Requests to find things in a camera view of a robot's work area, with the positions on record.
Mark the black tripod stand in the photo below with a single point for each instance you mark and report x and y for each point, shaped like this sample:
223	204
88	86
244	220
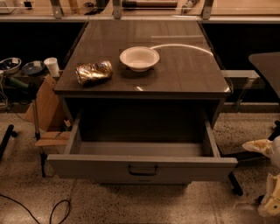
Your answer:
32	90

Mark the white foam cup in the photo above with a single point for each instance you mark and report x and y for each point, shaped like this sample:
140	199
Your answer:
52	66

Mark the white foam bowl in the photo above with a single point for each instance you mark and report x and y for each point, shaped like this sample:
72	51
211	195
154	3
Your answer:
139	58

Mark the crumpled golden chip bag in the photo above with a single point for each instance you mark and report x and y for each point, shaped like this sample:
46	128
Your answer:
93	72

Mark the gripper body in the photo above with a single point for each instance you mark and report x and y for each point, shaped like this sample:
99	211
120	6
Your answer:
276	157

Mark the dark side table top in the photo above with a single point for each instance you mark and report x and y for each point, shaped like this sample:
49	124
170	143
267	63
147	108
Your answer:
268	66

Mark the white bowl on shelf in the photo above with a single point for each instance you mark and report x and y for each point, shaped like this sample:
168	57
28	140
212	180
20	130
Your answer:
10	65

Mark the grey top drawer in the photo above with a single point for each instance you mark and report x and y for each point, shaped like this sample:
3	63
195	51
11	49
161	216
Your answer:
142	146

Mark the grey drawer cabinet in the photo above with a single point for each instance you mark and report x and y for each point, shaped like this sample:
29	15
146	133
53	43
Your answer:
187	69

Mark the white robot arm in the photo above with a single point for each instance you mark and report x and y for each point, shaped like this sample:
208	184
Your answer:
270	149

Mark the dark blue bowl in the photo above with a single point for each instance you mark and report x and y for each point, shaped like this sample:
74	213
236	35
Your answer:
34	68

